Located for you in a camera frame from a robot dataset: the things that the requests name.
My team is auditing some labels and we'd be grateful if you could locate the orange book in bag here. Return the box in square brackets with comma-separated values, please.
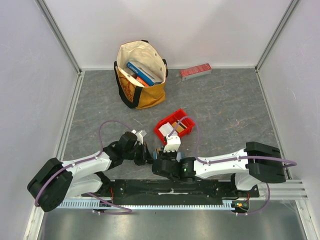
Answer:
[136, 76, 149, 87]

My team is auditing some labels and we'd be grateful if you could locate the grey slotted cable duct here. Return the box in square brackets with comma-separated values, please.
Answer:
[57, 198, 236, 211]

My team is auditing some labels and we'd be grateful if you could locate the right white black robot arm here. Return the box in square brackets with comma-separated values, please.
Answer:
[151, 141, 286, 197]

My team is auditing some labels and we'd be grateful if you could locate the blue leather card holder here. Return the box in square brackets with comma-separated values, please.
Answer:
[152, 147, 184, 165]

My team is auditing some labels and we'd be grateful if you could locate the blue book in bag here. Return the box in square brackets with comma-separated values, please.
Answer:
[126, 61, 156, 87]

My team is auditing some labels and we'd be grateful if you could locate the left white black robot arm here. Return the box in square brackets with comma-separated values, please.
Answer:
[27, 130, 147, 212]

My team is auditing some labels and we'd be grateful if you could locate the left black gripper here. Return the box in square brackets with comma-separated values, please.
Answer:
[123, 141, 154, 166]

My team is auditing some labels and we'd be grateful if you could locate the red rectangular carton box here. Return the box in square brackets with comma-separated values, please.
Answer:
[180, 63, 212, 81]

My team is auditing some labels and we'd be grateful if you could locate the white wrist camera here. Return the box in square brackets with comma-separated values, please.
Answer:
[131, 129, 147, 145]
[163, 135, 181, 153]

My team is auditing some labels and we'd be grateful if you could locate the yellow canvas tote bag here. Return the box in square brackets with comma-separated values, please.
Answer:
[114, 40, 168, 109]

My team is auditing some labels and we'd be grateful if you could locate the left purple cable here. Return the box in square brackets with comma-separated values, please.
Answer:
[34, 120, 138, 216]

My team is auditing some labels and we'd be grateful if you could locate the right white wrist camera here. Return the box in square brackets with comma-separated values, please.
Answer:
[163, 135, 181, 153]

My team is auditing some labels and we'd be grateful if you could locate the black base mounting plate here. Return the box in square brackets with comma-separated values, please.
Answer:
[95, 179, 260, 199]

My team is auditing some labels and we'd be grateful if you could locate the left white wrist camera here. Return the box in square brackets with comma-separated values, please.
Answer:
[131, 129, 147, 145]

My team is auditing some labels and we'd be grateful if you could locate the red plastic bin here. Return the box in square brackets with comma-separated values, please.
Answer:
[153, 108, 196, 145]

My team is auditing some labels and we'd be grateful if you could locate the white cards stack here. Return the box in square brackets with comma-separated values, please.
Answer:
[159, 122, 174, 137]

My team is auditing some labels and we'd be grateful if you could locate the brown striped card in bin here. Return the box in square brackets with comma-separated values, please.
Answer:
[171, 120, 187, 134]

